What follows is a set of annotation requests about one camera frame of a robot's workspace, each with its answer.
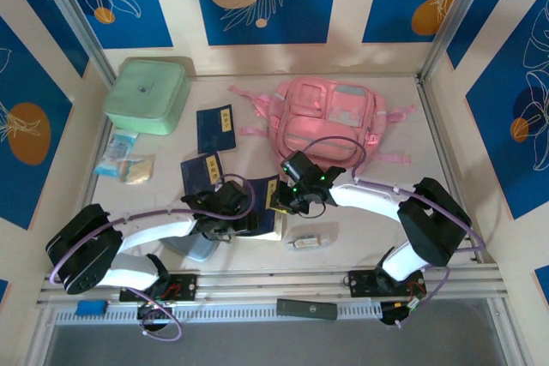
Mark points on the dark blue notebook yellow label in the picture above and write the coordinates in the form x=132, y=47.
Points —
x=268, y=222
x=197, y=173
x=214, y=130

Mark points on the grey blue pencil case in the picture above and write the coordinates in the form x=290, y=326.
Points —
x=199, y=250

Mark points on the pink student backpack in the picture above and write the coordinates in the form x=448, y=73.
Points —
x=321, y=126

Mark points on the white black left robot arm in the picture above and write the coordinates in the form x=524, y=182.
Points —
x=86, y=250

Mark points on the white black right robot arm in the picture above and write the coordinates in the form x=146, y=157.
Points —
x=433, y=224

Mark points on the blue tissue pack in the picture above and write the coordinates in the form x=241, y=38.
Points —
x=113, y=154

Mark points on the mint green lunch bag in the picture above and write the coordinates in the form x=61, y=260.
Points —
x=143, y=96

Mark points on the small clear wrapped packet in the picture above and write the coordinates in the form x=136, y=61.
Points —
x=139, y=171

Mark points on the dark green flat bar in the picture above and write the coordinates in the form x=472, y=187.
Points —
x=306, y=309

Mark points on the small circuit board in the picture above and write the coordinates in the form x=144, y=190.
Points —
x=403, y=310
x=154, y=312

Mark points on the blue foam block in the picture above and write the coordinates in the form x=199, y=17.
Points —
x=91, y=307

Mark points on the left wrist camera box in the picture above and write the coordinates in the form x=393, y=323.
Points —
x=229, y=196

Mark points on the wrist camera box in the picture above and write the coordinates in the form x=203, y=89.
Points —
x=298, y=165
x=229, y=196

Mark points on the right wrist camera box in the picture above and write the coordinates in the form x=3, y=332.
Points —
x=298, y=165

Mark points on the long aluminium base rail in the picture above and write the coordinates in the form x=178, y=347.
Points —
x=266, y=284

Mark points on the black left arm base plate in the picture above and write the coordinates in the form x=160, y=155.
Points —
x=184, y=286

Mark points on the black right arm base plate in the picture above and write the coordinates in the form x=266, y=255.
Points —
x=362, y=282

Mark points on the aluminium frame post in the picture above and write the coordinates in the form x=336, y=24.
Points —
x=73, y=14
x=450, y=19

